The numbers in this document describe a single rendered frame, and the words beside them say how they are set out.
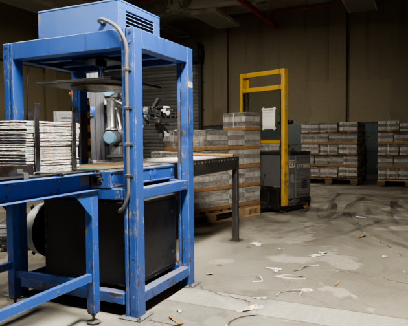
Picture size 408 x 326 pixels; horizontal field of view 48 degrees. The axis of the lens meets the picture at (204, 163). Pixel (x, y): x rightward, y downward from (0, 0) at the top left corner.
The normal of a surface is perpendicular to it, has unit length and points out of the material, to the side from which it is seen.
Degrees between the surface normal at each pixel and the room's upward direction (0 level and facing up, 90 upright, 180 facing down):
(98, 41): 90
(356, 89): 90
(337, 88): 90
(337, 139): 90
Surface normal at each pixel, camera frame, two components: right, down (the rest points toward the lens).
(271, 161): -0.72, 0.04
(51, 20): -0.43, 0.05
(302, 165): 0.69, 0.04
